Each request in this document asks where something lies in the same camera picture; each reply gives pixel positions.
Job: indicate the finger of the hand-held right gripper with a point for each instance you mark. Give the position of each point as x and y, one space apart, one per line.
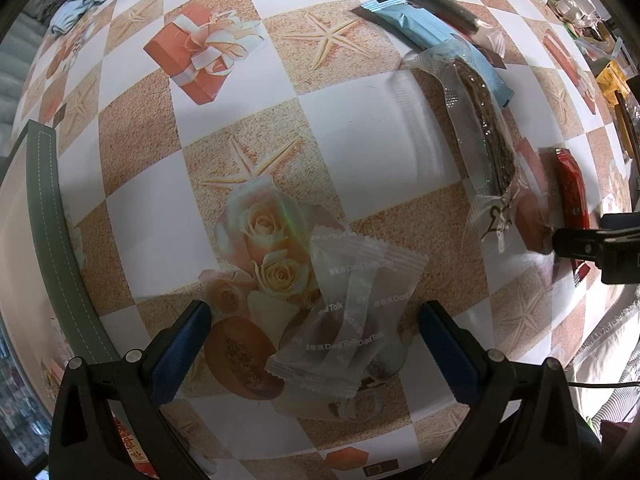
585 247

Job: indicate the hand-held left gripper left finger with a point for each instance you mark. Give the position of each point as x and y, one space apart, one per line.
180 355

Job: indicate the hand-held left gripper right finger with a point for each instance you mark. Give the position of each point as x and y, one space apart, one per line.
450 355

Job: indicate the plain red snack packet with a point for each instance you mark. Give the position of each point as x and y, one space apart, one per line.
572 190

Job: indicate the translucent white snack packet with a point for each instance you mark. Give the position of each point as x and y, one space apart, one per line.
345 310

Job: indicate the light blue snack packet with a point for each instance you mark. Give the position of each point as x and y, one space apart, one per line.
425 25

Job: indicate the clear packet dark stick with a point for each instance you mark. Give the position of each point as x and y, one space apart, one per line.
440 2

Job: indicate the white bedding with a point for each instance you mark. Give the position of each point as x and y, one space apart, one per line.
610 340

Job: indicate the red packet yellow label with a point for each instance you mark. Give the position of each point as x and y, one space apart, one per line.
132 450

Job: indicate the clear wrapper dark bar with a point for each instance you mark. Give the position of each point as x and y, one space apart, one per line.
482 125

